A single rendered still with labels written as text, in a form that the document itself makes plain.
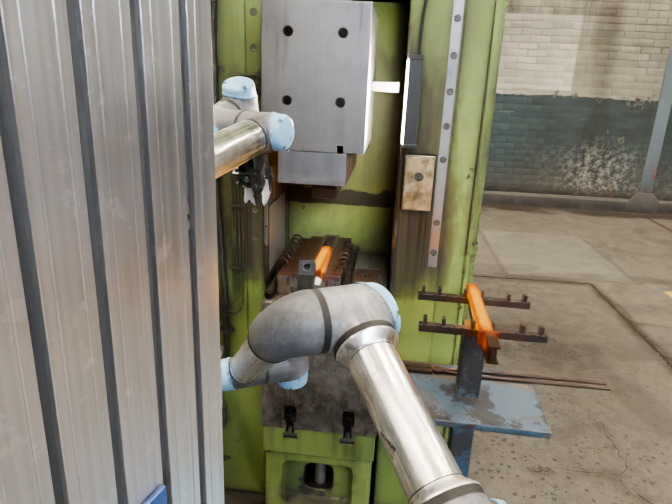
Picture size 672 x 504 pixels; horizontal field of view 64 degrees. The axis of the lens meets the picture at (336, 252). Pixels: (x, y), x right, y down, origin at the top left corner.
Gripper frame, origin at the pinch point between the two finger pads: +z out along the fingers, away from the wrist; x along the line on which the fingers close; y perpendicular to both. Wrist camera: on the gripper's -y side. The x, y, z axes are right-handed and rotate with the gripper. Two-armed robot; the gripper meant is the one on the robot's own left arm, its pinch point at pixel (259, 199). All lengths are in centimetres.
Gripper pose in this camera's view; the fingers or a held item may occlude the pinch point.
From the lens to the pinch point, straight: 148.2
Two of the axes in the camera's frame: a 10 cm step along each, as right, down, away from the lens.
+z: 0.2, 7.1, 7.0
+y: -1.2, 7.0, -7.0
